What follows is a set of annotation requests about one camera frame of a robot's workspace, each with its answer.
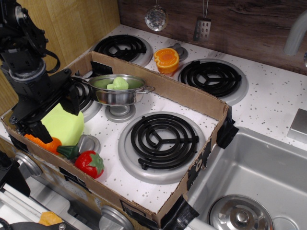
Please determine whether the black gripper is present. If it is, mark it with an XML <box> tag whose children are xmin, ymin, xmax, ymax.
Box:
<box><xmin>9</xmin><ymin>68</ymin><xmax>80</xmax><ymax>143</ymax></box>

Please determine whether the orange toy carrot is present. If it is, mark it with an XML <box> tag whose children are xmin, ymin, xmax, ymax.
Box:
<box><xmin>25</xmin><ymin>134</ymin><xmax>79</xmax><ymax>160</ymax></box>

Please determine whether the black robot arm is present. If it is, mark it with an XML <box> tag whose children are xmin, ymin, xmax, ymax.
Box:
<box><xmin>0</xmin><ymin>0</ymin><xmax>80</xmax><ymax>143</ymax></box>

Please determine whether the light green plastic plate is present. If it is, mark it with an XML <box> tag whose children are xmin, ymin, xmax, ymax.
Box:
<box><xmin>41</xmin><ymin>104</ymin><xmax>84</xmax><ymax>146</ymax></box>

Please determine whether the front left black burner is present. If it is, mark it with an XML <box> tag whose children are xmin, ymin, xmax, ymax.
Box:
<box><xmin>73</xmin><ymin>77</ymin><xmax>93</xmax><ymax>112</ymax></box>

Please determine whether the grey stove knob front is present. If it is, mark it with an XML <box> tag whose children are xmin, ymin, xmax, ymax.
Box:
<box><xmin>77</xmin><ymin>134</ymin><xmax>101</xmax><ymax>153</ymax></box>

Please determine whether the grey stove knob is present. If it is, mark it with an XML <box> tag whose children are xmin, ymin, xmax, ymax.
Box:
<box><xmin>169</xmin><ymin>43</ymin><xmax>189</xmax><ymax>62</ymax></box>
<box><xmin>77</xmin><ymin>134</ymin><xmax>101</xmax><ymax>153</ymax></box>
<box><xmin>105</xmin><ymin>105</ymin><xmax>136</xmax><ymax>123</ymax></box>

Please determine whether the silver oven dial left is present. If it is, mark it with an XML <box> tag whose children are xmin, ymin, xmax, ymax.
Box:
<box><xmin>15</xmin><ymin>152</ymin><xmax>43</xmax><ymax>179</ymax></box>

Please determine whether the silver oven dial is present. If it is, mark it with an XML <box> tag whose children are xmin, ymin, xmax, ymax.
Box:
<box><xmin>15</xmin><ymin>152</ymin><xmax>43</xmax><ymax>179</ymax></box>
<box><xmin>98</xmin><ymin>205</ymin><xmax>134</xmax><ymax>230</ymax></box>

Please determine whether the red toy strawberry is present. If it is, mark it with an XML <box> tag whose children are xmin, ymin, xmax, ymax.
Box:
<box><xmin>74</xmin><ymin>150</ymin><xmax>105</xmax><ymax>179</ymax></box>

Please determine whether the small steel pot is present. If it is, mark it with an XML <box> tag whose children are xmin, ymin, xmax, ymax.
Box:
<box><xmin>82</xmin><ymin>74</ymin><xmax>155</xmax><ymax>106</ymax></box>

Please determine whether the grey stove knob centre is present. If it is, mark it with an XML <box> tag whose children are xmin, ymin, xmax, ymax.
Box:
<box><xmin>105</xmin><ymin>105</ymin><xmax>136</xmax><ymax>123</ymax></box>

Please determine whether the green toy broccoli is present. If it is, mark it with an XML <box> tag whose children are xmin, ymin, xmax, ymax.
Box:
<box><xmin>106</xmin><ymin>77</ymin><xmax>129</xmax><ymax>90</ymax></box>

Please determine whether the black clamp block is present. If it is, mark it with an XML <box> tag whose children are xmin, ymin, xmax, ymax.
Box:
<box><xmin>0</xmin><ymin>151</ymin><xmax>31</xmax><ymax>197</ymax></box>

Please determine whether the cardboard fence box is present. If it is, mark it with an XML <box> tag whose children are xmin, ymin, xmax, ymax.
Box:
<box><xmin>2</xmin><ymin>52</ymin><xmax>231</xmax><ymax>228</ymax></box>

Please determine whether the back left black burner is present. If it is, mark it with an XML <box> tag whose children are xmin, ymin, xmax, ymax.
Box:
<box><xmin>93</xmin><ymin>34</ymin><xmax>149</xmax><ymax>62</ymax></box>

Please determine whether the small orange yellow object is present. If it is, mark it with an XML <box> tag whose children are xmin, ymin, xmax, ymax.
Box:
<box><xmin>38</xmin><ymin>211</ymin><xmax>63</xmax><ymax>226</ymax></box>

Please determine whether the front right black burner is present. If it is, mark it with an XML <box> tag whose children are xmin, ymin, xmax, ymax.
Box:
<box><xmin>130</xmin><ymin>114</ymin><xmax>201</xmax><ymax>170</ymax></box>

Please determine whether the silver oven dial right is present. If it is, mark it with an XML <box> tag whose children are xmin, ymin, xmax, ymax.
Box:
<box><xmin>98</xmin><ymin>205</ymin><xmax>134</xmax><ymax>230</ymax></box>

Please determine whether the orange toy fruit half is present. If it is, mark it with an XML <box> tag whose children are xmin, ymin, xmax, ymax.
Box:
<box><xmin>153</xmin><ymin>48</ymin><xmax>179</xmax><ymax>74</ymax></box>

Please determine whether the hanging silver strainer ladle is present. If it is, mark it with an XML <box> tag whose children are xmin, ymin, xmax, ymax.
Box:
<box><xmin>144</xmin><ymin>0</ymin><xmax>168</xmax><ymax>32</ymax></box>

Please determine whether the grey stove knob back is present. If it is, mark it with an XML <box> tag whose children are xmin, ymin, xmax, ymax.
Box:
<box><xmin>169</xmin><ymin>43</ymin><xmax>189</xmax><ymax>62</ymax></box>

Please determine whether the hanging silver spatula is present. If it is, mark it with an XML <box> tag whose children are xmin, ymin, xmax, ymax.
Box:
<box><xmin>193</xmin><ymin>0</ymin><xmax>212</xmax><ymax>43</ymax></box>

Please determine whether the steel sink basin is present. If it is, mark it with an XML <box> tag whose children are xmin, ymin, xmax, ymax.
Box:
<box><xmin>187</xmin><ymin>127</ymin><xmax>307</xmax><ymax>230</ymax></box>

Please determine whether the steel pot lid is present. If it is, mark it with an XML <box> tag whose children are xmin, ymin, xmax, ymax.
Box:
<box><xmin>207</xmin><ymin>194</ymin><xmax>274</xmax><ymax>230</ymax></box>

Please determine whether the grey faucet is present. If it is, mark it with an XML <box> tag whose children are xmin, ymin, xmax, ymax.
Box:
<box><xmin>283</xmin><ymin>11</ymin><xmax>307</xmax><ymax>56</ymax></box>

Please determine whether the black cable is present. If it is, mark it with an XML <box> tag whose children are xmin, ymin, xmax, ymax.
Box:
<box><xmin>0</xmin><ymin>217</ymin><xmax>12</xmax><ymax>230</ymax></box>

